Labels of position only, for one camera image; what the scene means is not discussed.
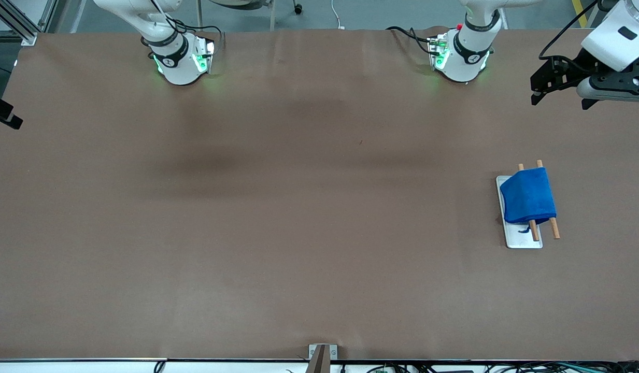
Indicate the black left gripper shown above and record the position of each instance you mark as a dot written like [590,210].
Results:
[564,72]

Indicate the blue microfibre towel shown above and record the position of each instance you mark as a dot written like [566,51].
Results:
[529,196]

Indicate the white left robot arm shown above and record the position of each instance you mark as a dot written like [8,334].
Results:
[467,57]

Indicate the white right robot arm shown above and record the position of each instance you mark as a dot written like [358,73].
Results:
[176,62]

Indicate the white rack with wooden bars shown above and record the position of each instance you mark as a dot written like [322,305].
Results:
[524,239]

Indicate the black chair caster wheel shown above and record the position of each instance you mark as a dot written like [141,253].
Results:
[298,9]

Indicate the aluminium frame profile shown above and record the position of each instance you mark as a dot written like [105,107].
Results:
[18,23]

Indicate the grey metal table bracket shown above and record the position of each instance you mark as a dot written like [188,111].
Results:
[322,357]

